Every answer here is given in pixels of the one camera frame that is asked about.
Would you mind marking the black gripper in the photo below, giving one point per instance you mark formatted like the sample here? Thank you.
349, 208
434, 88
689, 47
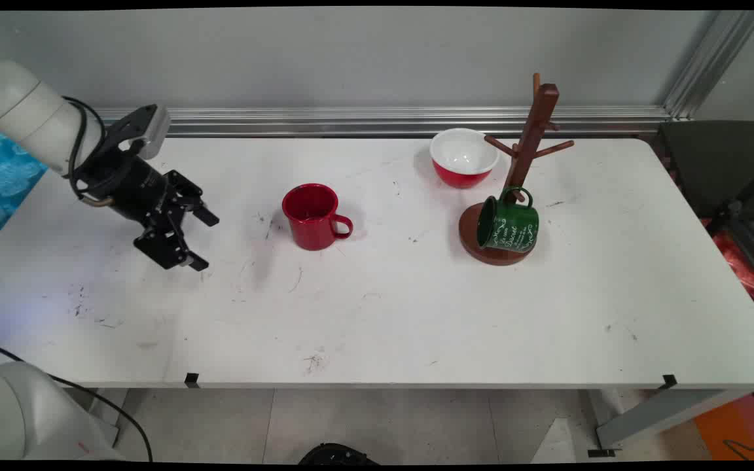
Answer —
129, 186

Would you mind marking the green enamel mug white print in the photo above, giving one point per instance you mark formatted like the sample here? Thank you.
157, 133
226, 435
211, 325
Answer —
516, 226

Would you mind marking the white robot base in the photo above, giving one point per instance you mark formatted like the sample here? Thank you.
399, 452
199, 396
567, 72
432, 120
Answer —
17, 412

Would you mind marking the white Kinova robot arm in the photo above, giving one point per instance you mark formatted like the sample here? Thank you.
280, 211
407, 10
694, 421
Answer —
23, 108

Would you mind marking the red enamel mug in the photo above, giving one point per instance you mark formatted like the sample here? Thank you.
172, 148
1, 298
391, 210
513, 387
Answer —
311, 224

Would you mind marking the black tape strip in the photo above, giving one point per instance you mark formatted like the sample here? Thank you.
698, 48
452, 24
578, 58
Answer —
669, 381
192, 379

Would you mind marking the blue patterned cloth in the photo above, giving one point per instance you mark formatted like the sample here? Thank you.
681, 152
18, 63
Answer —
4, 176

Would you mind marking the black round floor object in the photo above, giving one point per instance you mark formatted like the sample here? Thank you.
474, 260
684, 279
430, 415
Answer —
336, 454

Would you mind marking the red bowl white inside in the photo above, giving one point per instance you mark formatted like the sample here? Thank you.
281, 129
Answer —
462, 171

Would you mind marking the brown wooden mug tree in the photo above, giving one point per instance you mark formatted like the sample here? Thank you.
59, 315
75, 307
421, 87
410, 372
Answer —
535, 131

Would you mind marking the grey table leg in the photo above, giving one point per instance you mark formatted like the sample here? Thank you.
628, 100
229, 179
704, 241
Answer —
658, 412

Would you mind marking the red plastic bag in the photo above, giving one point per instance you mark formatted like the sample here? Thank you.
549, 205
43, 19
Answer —
734, 259

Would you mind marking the orange floor mat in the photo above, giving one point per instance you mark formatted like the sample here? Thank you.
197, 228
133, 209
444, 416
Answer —
740, 425

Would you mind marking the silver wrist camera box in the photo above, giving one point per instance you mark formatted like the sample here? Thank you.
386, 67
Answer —
150, 128

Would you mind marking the long aluminium table rail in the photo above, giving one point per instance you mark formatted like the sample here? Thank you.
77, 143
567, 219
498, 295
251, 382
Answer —
351, 122

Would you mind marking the aluminium frame post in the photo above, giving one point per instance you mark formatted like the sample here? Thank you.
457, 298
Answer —
711, 65

